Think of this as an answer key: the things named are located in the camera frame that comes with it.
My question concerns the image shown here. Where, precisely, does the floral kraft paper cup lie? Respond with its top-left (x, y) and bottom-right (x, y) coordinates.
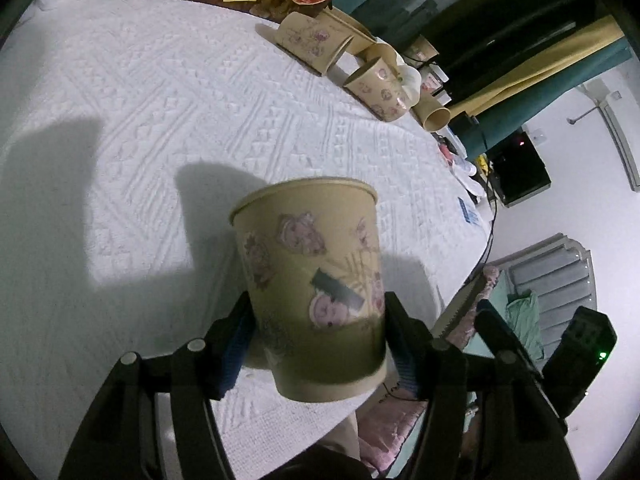
top-left (229, 177), bottom-right (386, 403)

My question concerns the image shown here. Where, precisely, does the lying plain kraft cup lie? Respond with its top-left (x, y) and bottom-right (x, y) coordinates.
top-left (412, 93), bottom-right (451, 132)

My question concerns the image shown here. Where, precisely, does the white paper cup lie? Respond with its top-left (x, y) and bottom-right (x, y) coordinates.
top-left (397, 64), bottom-right (422, 107)

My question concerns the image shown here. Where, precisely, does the upside-down floral kraft cup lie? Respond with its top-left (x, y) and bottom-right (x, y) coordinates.
top-left (343, 58), bottom-right (410, 122)

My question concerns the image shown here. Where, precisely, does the upright kraft cup background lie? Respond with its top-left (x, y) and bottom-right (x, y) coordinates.
top-left (404, 35), bottom-right (439, 65)

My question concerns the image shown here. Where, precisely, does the plain kraft cup inverted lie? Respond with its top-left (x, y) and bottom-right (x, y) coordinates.
top-left (357, 42), bottom-right (402, 73)

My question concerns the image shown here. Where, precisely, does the lying floral kraft cup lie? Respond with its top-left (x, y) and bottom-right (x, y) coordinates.
top-left (274, 12), bottom-right (352, 76)

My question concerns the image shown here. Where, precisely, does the blue white card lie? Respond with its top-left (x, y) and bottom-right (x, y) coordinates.
top-left (458, 197), bottom-right (483, 226)

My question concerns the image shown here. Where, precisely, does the black computer monitor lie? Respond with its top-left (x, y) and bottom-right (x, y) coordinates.
top-left (486, 128), bottom-right (551, 208)

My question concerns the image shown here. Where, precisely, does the white air conditioner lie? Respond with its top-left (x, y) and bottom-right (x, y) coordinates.
top-left (598, 90), bottom-right (639, 193)

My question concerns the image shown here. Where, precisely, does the yellow curtain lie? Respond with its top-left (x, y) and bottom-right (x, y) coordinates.
top-left (449, 15), bottom-right (625, 117)

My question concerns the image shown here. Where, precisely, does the white textured tablecloth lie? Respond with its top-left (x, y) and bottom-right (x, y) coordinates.
top-left (1, 0), bottom-right (487, 479)

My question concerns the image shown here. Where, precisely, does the teal curtain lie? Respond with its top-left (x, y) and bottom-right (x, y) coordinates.
top-left (333, 0), bottom-right (639, 156)

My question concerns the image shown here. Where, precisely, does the black cable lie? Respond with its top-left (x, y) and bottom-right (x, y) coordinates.
top-left (462, 114), bottom-right (501, 286)

